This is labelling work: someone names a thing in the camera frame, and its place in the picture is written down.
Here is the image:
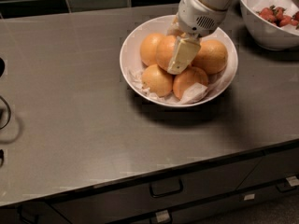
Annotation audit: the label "black drawer handle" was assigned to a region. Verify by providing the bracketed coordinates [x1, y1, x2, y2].
[276, 180, 297, 193]
[17, 206, 39, 224]
[149, 177, 184, 198]

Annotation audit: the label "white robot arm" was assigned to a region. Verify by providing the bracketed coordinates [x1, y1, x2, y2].
[166, 0, 233, 75]

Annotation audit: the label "white bowl with strawberries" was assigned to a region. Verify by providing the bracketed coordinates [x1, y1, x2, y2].
[240, 0, 299, 50]

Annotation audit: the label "orange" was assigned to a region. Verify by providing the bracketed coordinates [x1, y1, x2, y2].
[192, 39, 228, 75]
[141, 64, 173, 97]
[140, 33, 164, 66]
[156, 35, 177, 70]
[173, 67, 209, 99]

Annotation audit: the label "front right orange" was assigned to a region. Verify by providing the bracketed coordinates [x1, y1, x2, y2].
[173, 67, 209, 99]

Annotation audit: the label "white drawer label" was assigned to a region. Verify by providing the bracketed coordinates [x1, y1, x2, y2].
[155, 210, 171, 224]
[243, 193, 255, 201]
[286, 176, 299, 187]

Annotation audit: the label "white drawer label centre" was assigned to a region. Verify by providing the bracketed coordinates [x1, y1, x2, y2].
[155, 210, 171, 224]

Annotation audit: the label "white bowl with oranges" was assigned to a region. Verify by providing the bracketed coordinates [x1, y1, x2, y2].
[120, 15, 238, 108]

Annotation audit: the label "black drawer handle right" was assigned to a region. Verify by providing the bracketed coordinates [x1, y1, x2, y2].
[276, 180, 297, 193]

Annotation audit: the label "white drawer label right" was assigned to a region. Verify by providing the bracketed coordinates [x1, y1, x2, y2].
[286, 176, 299, 187]

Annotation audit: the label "black drawer handle centre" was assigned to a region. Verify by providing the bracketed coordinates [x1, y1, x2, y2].
[149, 177, 184, 198]

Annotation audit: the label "black drawer handle left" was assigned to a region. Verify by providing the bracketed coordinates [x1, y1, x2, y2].
[17, 206, 39, 224]

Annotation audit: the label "red strawberries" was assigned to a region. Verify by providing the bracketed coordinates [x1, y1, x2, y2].
[257, 6, 299, 29]

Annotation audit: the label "front left orange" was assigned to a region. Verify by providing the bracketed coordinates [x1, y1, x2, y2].
[141, 64, 173, 97]

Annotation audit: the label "top centre orange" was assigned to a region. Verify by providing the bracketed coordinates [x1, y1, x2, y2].
[156, 35, 177, 70]

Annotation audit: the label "white paper napkin in bowl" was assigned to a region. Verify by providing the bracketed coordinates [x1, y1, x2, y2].
[126, 70, 230, 107]

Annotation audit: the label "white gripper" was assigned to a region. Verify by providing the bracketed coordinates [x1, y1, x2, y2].
[167, 0, 226, 75]

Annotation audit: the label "white drawer label middle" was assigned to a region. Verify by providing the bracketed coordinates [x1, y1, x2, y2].
[243, 193, 255, 201]

